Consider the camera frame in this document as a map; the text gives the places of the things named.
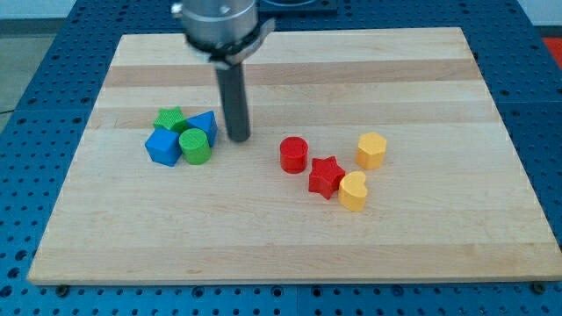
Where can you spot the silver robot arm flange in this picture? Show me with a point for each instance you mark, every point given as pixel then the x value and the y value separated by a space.
pixel 222 32

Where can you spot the blue triangle block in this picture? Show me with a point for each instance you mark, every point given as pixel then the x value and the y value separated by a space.
pixel 206 122

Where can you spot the red cylinder block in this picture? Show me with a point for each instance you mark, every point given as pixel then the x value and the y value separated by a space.
pixel 293 154

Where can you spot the red star block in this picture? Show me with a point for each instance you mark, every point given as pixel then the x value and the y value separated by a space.
pixel 325 176

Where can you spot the yellow heart block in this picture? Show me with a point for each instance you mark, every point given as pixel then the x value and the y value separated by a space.
pixel 352 191

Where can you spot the green cylinder block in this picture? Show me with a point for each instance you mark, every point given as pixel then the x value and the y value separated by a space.
pixel 195 146

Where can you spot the wooden board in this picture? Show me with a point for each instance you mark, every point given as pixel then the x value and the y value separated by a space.
pixel 451 202

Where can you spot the yellow hexagon block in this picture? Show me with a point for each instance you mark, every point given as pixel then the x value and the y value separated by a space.
pixel 371 149

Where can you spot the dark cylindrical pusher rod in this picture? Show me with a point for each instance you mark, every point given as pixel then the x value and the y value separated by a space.
pixel 234 102

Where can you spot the green star block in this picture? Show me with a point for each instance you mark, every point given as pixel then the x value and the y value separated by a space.
pixel 171 119

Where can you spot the blue cube block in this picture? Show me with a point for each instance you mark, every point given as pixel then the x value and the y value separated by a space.
pixel 163 147

